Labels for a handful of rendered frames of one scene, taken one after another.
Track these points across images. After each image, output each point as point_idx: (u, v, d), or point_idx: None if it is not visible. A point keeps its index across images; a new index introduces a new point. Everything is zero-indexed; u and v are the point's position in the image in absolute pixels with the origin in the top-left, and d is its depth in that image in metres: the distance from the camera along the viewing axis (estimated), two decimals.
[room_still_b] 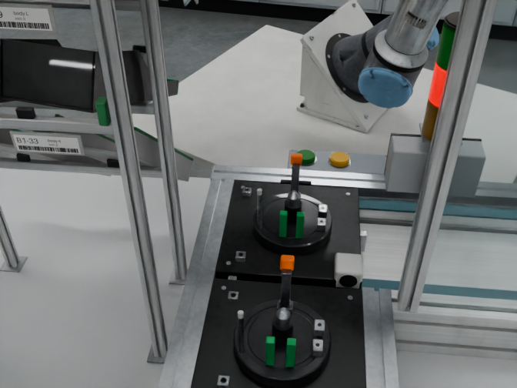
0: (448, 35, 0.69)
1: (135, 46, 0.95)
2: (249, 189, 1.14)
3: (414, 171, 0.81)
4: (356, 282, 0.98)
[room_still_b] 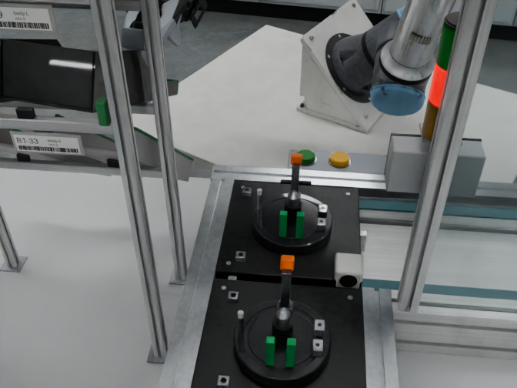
0: (448, 35, 0.69)
1: (136, 23, 0.94)
2: (249, 189, 1.14)
3: (414, 171, 0.81)
4: (356, 282, 0.98)
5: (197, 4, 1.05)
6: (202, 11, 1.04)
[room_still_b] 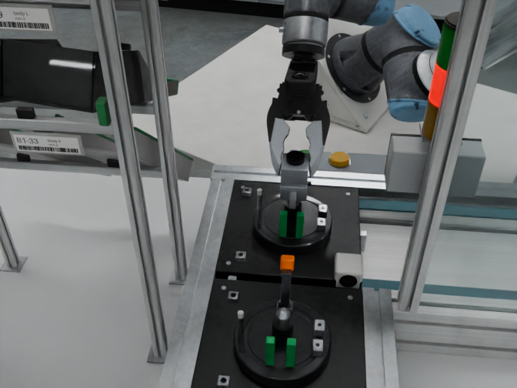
0: (448, 35, 0.69)
1: (294, 162, 0.97)
2: (249, 189, 1.14)
3: (414, 171, 0.81)
4: (356, 282, 0.98)
5: None
6: None
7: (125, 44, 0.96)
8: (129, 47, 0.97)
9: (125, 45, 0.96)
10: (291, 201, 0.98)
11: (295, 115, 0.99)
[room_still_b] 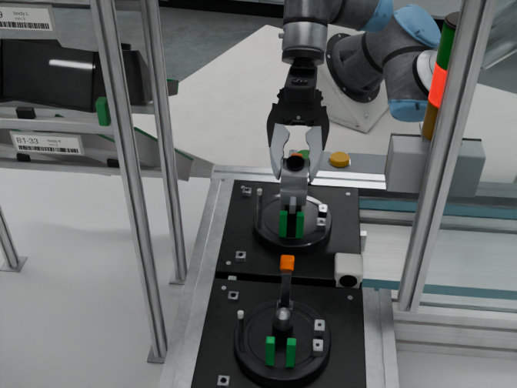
0: (448, 35, 0.69)
1: (293, 167, 0.98)
2: (249, 189, 1.14)
3: (414, 171, 0.81)
4: (356, 282, 0.98)
5: None
6: None
7: (125, 44, 0.96)
8: (129, 47, 0.97)
9: (125, 45, 0.96)
10: (291, 206, 0.99)
11: (295, 120, 1.00)
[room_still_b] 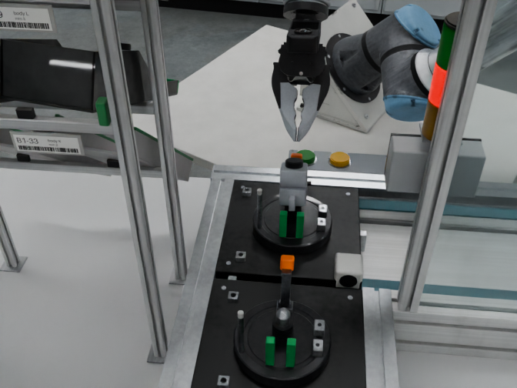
0: (448, 35, 0.69)
1: (292, 164, 1.00)
2: (249, 189, 1.14)
3: (414, 171, 0.81)
4: (356, 282, 0.98)
5: None
6: None
7: (125, 44, 0.96)
8: (129, 47, 0.97)
9: (125, 45, 0.96)
10: (291, 202, 0.99)
11: (297, 77, 0.94)
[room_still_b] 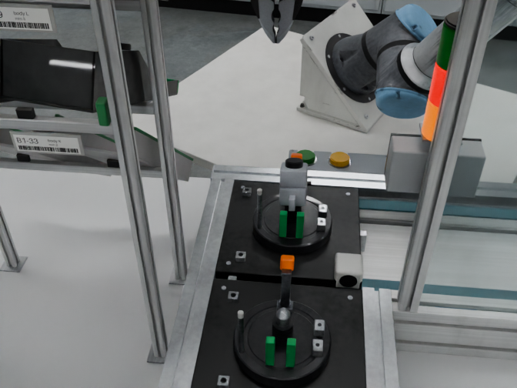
0: (448, 35, 0.69)
1: (292, 164, 1.00)
2: (249, 189, 1.14)
3: (414, 171, 0.81)
4: (356, 282, 0.98)
5: None
6: None
7: (125, 44, 0.96)
8: (129, 47, 0.97)
9: (125, 45, 0.96)
10: (291, 202, 0.99)
11: None
